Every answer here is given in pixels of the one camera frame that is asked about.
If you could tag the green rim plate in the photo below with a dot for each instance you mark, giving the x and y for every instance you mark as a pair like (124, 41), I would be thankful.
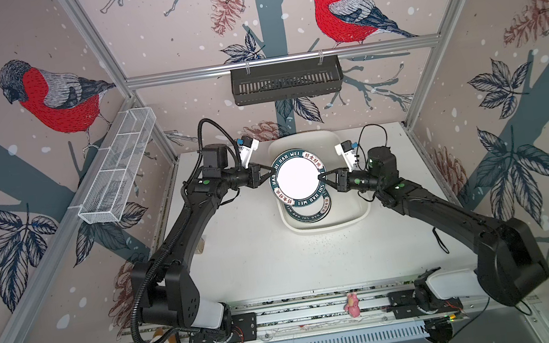
(296, 182)
(311, 213)

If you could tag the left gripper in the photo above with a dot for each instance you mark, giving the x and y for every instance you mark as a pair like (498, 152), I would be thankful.
(255, 178)

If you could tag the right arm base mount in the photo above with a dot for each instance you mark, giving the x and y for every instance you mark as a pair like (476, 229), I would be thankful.
(420, 300)

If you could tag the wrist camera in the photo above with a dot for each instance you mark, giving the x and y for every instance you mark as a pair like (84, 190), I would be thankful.
(246, 146)
(348, 150)

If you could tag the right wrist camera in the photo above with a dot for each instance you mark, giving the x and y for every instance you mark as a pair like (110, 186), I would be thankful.
(348, 150)

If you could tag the pink toy figure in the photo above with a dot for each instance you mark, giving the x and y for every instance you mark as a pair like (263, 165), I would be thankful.
(352, 305)

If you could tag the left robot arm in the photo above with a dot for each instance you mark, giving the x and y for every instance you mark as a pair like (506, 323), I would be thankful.
(166, 299)

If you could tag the black hanging wire basket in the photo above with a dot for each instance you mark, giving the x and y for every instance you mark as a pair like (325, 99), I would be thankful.
(284, 81)

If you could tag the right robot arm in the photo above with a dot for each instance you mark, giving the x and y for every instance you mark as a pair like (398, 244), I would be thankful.
(510, 263)

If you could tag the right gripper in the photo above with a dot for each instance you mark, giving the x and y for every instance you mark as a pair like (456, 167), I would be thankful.
(344, 181)

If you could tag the horizontal aluminium frame bar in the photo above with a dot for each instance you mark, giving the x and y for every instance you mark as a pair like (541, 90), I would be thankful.
(153, 80)

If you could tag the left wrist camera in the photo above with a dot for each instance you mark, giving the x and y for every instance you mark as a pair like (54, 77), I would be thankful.
(246, 146)

